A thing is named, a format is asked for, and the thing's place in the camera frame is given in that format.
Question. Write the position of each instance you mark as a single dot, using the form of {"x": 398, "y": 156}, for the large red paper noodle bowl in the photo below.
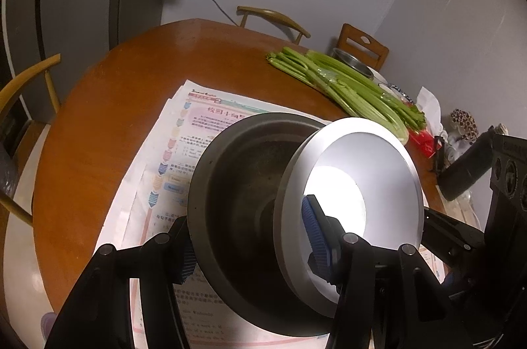
{"x": 370, "y": 151}

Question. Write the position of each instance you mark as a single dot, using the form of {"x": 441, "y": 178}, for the wooden chair with cutout backrest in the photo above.
{"x": 350, "y": 40}

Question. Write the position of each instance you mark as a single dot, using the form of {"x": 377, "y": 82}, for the stainless steel bowl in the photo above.
{"x": 234, "y": 188}

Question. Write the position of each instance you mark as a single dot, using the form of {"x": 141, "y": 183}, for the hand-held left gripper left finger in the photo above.
{"x": 187, "y": 254}

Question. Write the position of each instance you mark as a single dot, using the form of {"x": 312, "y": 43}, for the wooden chair with white seat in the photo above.
{"x": 24, "y": 79}

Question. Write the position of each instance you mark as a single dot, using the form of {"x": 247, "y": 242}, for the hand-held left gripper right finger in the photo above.
{"x": 315, "y": 233}

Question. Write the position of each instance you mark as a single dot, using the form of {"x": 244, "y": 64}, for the celery bunch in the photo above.
{"x": 350, "y": 89}

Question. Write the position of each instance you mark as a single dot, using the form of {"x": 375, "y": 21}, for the red tissue box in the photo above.
{"x": 424, "y": 143}

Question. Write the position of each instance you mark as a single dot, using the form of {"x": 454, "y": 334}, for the grey refrigerator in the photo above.
{"x": 74, "y": 3}

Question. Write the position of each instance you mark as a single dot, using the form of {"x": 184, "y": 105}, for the brown spotted ornament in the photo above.
{"x": 463, "y": 122}

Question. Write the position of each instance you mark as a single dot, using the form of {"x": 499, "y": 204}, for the wooden chair with curved backrest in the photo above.
{"x": 267, "y": 13}

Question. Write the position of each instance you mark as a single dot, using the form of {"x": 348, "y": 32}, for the white bowl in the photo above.
{"x": 378, "y": 76}

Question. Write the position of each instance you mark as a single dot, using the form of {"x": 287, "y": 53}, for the printed newspaper stack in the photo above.
{"x": 197, "y": 118}

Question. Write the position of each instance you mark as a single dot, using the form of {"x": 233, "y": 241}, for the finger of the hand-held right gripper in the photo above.
{"x": 469, "y": 283}
{"x": 453, "y": 233}

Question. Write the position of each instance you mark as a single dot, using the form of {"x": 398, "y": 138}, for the steel pot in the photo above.
{"x": 350, "y": 60}

